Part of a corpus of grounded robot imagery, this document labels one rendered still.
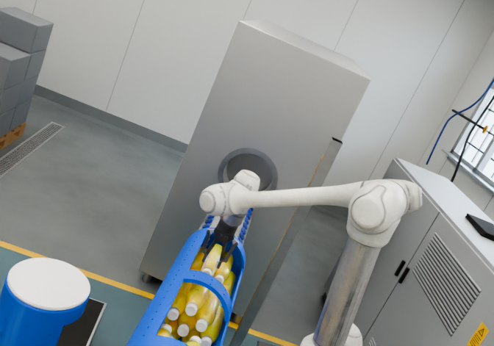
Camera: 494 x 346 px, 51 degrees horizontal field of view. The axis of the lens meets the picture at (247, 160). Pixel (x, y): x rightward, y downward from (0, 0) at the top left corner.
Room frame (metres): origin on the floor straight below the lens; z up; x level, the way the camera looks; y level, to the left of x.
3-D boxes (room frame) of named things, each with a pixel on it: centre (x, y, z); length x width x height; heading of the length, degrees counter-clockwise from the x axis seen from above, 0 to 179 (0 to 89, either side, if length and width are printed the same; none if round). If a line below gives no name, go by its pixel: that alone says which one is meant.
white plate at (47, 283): (1.51, 0.45, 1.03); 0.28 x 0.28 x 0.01
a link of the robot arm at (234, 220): (1.80, -0.03, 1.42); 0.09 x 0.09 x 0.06
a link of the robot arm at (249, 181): (1.79, -0.03, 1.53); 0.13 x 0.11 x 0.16; 154
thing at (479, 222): (3.13, -1.55, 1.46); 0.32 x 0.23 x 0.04; 8
